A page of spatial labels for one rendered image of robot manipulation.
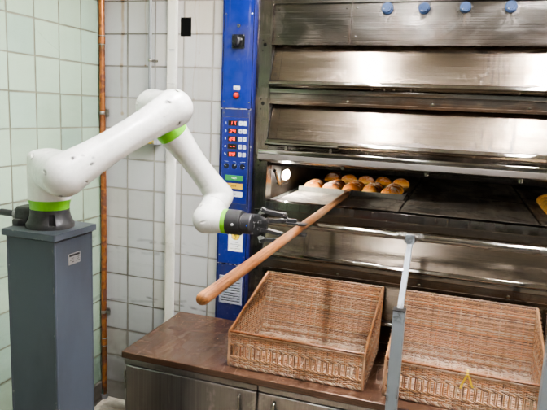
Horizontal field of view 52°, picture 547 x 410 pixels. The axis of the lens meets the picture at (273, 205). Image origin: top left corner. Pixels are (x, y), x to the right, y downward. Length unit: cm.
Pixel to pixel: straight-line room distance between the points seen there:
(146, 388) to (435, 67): 180
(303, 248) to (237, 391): 72
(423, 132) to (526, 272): 72
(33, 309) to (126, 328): 126
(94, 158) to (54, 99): 104
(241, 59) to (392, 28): 68
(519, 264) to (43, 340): 183
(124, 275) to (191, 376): 88
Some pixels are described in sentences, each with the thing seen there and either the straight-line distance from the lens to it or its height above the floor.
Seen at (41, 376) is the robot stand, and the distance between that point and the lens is 201.
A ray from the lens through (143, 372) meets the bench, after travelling 248.
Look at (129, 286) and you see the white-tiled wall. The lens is 306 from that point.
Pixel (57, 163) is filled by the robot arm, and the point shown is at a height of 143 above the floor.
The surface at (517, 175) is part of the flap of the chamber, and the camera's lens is 231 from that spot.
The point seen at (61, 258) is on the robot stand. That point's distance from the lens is 186.
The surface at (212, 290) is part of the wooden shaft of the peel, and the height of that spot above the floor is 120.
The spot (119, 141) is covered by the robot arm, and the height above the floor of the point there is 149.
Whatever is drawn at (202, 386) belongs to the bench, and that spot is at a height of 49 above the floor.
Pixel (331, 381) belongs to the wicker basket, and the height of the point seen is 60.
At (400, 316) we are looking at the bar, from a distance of 196.
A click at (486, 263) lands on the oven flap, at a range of 252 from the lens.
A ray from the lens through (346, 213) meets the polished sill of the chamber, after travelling 252.
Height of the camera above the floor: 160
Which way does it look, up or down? 10 degrees down
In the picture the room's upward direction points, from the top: 3 degrees clockwise
